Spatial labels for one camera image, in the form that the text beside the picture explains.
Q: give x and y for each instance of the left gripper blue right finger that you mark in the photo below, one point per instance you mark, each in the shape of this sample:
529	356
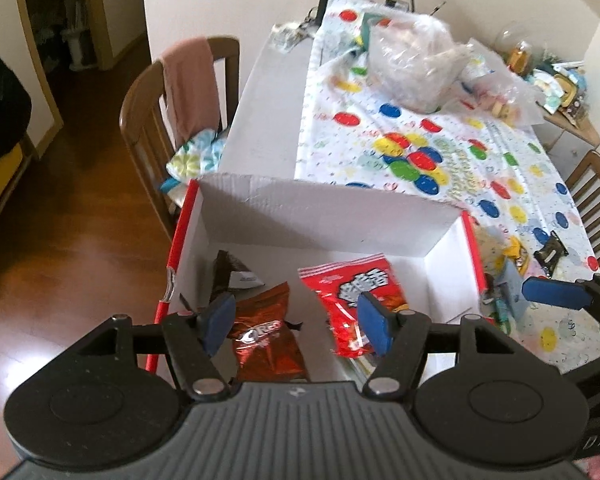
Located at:
399	340

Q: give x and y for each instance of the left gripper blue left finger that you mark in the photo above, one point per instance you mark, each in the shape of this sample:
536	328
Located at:
192	340

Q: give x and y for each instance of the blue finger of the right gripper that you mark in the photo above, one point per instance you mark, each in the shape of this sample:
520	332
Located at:
555	292

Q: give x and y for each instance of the small black snack packet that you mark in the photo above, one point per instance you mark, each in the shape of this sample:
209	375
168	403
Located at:
550	254

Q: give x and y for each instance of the blue white snack packet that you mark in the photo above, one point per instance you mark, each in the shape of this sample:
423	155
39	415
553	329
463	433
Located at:
509	284

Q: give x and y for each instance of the orange Oreo snack bag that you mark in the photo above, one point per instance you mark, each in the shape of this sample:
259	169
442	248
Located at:
264	346

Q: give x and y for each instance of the dark brown candy wrapper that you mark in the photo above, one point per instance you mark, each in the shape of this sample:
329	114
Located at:
232	276

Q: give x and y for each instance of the red lion snack bag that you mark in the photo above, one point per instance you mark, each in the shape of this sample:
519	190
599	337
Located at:
338	285

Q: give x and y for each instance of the beige snack bag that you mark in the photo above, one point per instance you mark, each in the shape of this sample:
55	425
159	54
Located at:
492	244

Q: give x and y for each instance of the red and white cardboard box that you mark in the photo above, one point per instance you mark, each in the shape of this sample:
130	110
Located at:
277	227

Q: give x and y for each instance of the right wooden chair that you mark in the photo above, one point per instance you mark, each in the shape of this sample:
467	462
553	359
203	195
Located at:
584	187

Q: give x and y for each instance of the wooden chair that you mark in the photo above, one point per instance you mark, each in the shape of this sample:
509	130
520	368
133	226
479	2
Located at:
146	129
584	187

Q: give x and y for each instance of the polka dot party tablecloth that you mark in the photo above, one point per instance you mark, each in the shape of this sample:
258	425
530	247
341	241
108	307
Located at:
352	133

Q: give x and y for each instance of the white drawer cabinet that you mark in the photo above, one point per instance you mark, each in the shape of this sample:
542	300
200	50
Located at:
566	144

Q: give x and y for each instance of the floral seat cushion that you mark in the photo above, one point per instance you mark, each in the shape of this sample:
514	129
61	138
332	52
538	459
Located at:
199	155

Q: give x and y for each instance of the yellow toy box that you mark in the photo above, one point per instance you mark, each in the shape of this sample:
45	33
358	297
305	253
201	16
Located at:
570	88

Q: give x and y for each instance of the left wooden chair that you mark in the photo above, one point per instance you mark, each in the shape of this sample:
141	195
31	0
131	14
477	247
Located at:
146	129

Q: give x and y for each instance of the small clear plastic bag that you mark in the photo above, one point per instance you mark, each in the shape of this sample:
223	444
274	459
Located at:
499	91

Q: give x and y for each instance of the glass jar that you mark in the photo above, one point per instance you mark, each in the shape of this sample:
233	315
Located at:
507	39

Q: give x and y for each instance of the pink cloth on chair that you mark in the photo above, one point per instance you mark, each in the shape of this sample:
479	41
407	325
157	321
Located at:
192	97

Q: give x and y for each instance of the large clear plastic bag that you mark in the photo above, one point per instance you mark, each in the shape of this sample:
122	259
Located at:
415	60

